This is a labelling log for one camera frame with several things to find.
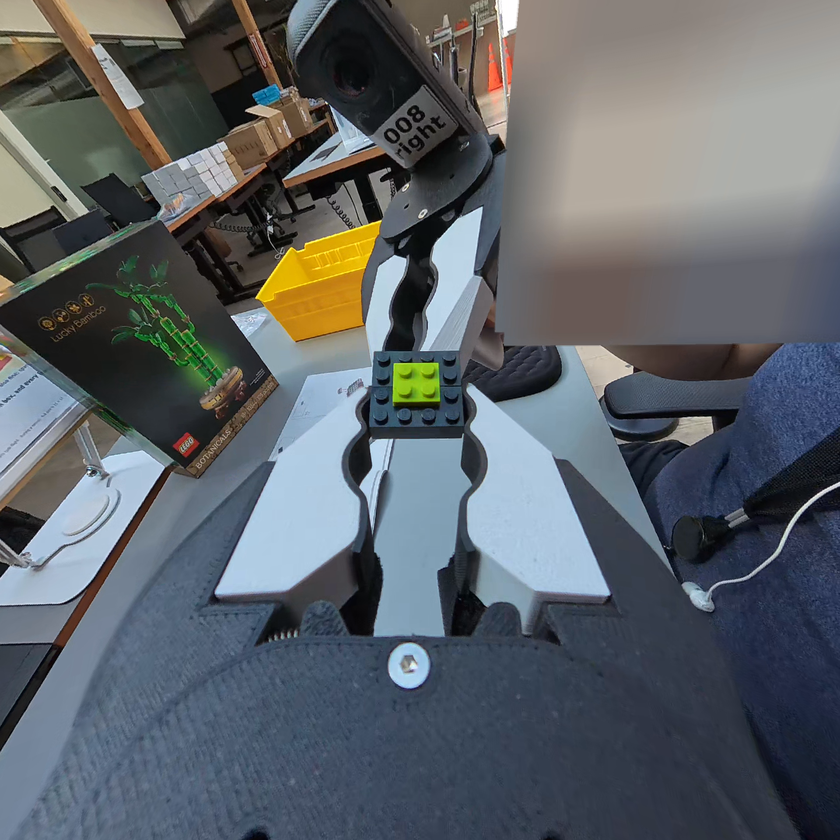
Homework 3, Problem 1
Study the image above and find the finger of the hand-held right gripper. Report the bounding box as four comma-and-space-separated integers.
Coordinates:
416, 210, 494, 378
364, 251, 421, 355

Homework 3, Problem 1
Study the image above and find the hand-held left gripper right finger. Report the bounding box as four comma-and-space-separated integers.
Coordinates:
458, 381, 614, 635

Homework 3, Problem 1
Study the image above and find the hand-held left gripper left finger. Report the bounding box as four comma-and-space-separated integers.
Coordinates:
214, 387, 376, 605

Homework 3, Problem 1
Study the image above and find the lime green toy brick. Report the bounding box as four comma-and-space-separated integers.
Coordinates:
392, 362, 442, 404

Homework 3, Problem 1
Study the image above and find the black toy brick plate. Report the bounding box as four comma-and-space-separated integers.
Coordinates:
369, 351, 468, 439

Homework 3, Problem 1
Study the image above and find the person's right forearm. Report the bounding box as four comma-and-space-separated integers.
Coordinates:
604, 343, 785, 382

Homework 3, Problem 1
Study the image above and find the grey desk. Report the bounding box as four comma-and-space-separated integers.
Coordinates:
0, 307, 670, 808

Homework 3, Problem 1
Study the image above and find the yellow plastic bin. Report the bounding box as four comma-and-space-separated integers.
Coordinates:
256, 221, 383, 342

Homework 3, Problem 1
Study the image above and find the grey table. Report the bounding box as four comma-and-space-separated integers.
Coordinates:
282, 121, 395, 224

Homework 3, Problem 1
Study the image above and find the white instruction booklet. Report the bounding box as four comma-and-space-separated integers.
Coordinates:
269, 373, 395, 519

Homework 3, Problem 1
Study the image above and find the black quilted pad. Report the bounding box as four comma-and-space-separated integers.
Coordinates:
462, 344, 563, 403

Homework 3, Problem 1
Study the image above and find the open cardboard box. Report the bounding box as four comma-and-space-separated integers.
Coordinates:
246, 105, 294, 149

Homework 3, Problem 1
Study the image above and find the black chair armrest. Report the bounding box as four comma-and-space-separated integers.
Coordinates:
602, 374, 752, 442

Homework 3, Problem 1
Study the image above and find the wood-edged table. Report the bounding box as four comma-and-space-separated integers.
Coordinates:
157, 161, 271, 303

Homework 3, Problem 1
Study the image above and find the stack of white boxes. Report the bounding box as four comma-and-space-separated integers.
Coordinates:
141, 141, 245, 204

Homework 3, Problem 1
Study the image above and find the black toy set box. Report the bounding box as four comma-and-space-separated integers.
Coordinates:
0, 220, 280, 479

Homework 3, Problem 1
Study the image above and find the person's blue shirt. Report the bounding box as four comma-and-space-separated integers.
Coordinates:
620, 343, 840, 840

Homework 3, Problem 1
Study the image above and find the white paper notice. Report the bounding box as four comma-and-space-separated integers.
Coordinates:
92, 42, 144, 110

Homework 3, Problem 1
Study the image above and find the acrylic sign stand white base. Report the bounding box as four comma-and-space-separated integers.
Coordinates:
0, 328, 166, 606

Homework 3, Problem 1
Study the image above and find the white cord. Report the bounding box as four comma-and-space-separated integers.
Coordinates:
681, 480, 840, 613

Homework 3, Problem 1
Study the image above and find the black strap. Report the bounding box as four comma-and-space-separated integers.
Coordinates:
672, 427, 840, 562

